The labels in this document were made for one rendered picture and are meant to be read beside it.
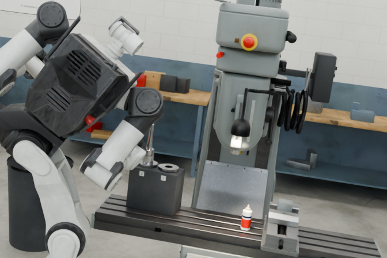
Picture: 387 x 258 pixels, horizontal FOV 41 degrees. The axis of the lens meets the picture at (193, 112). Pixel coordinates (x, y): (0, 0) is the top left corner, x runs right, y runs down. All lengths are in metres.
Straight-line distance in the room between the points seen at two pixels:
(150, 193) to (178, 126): 4.30
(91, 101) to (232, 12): 0.62
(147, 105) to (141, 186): 0.67
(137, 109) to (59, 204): 0.46
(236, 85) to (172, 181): 0.51
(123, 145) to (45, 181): 0.31
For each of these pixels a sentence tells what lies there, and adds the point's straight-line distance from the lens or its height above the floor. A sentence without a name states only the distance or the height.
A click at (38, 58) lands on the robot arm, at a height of 1.59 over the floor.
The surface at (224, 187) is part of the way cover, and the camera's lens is 2.57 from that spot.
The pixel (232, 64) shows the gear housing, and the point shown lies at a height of 1.66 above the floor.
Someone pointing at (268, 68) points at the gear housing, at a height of 1.66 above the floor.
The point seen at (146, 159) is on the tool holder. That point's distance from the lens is 2.29.
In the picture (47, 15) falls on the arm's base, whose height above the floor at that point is 1.78.
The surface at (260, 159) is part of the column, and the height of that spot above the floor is 1.17.
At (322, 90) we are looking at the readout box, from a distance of 2.35.
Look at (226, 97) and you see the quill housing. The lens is 2.06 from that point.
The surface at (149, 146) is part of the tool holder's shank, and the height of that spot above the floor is 1.24.
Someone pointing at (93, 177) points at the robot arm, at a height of 1.27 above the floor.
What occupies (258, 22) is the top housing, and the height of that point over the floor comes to 1.83.
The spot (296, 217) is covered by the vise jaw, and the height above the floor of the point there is 1.07.
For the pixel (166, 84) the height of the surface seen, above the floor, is 0.96.
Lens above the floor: 1.86
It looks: 11 degrees down
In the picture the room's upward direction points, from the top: 7 degrees clockwise
